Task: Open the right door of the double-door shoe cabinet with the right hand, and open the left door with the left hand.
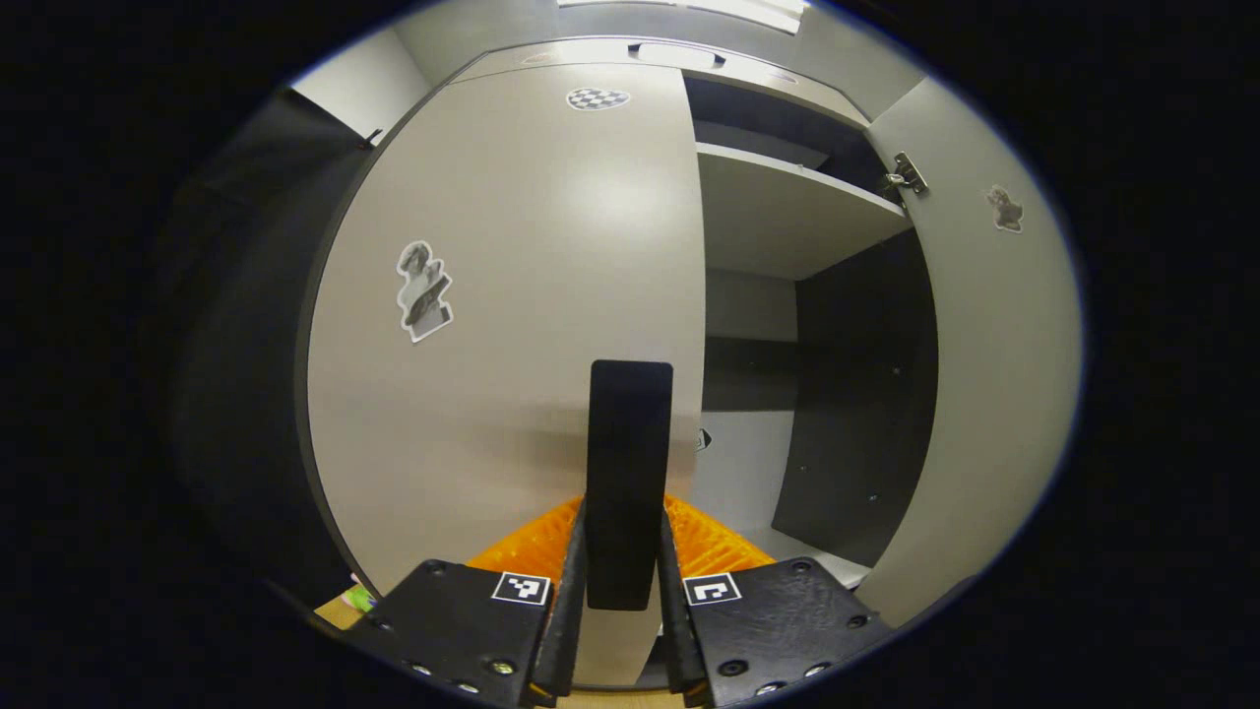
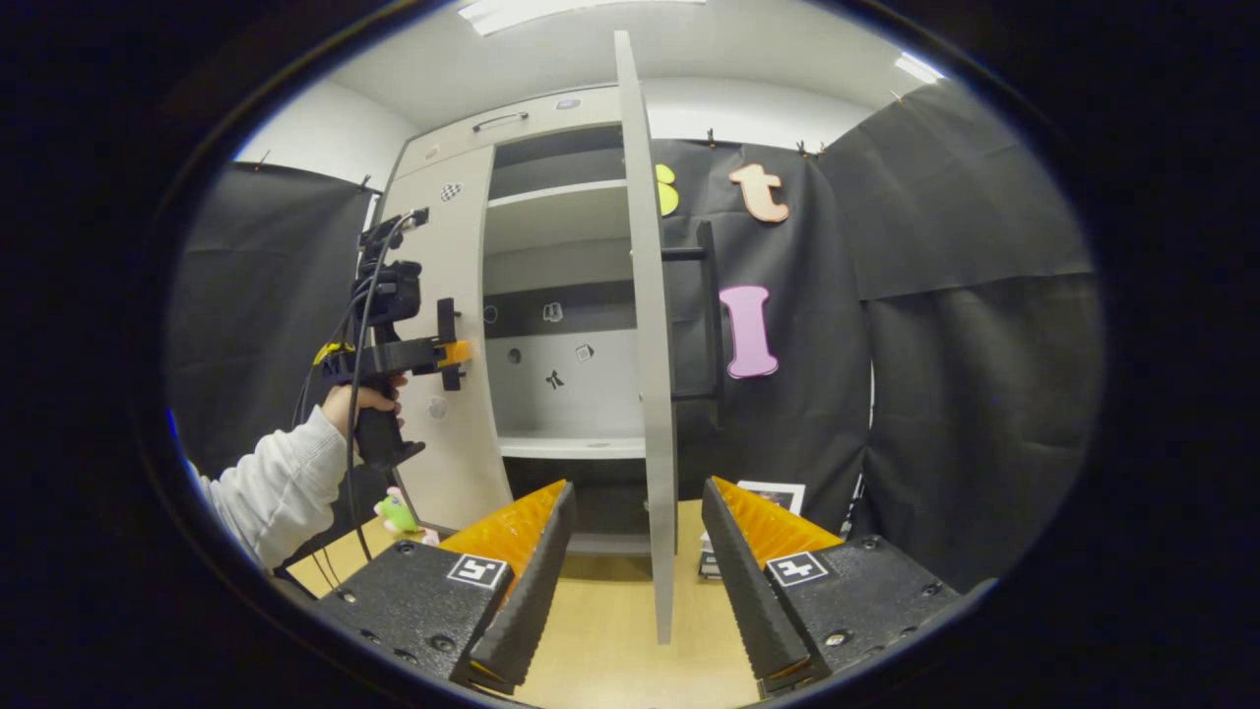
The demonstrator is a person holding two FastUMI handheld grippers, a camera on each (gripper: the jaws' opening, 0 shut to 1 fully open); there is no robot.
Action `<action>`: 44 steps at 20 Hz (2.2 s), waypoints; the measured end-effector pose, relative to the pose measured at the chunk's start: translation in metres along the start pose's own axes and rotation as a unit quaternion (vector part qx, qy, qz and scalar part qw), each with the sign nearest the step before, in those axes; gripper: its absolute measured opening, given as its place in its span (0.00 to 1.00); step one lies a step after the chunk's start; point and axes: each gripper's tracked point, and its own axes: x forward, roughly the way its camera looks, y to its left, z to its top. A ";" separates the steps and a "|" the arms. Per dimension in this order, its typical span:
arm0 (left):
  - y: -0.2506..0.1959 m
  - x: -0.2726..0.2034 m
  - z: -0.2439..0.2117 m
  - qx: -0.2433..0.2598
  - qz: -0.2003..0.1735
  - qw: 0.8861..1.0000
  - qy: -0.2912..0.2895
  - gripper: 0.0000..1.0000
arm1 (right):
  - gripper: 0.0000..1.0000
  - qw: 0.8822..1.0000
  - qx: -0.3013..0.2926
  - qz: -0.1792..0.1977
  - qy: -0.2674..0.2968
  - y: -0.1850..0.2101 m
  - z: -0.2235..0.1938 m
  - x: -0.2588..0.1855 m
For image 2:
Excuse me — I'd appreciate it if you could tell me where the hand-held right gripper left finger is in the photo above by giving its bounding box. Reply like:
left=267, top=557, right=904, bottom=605
left=313, top=480, right=578, bottom=695

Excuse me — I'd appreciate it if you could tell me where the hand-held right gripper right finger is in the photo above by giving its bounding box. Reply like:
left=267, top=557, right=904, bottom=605
left=701, top=477, right=964, bottom=698

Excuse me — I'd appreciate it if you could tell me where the checkered-sticker beige cabinet door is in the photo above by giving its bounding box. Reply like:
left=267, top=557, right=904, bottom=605
left=379, top=146, right=513, bottom=538

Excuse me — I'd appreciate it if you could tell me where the beige double-door shoe cabinet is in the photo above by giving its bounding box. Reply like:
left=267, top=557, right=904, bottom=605
left=374, top=84, right=680, bottom=557

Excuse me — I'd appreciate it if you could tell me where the beige shoe cabinet door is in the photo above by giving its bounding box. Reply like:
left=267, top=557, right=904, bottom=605
left=613, top=30, right=729, bottom=646

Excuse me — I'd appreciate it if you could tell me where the beige cabinet shelf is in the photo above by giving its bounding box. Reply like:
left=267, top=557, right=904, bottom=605
left=497, top=433, right=648, bottom=461
left=487, top=179, right=631, bottom=209

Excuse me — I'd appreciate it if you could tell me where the beige cabinet drawer front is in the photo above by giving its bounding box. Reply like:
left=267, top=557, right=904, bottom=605
left=397, top=87, right=623, bottom=178

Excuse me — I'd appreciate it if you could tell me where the white picture card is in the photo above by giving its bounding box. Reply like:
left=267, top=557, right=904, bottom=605
left=736, top=480, right=806, bottom=516

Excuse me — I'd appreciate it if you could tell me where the pink green plush toy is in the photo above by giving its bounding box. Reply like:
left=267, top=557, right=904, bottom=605
left=374, top=486, right=441, bottom=546

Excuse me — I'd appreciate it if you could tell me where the black backdrop cloth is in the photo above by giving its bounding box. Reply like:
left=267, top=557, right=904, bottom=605
left=167, top=79, right=1103, bottom=592

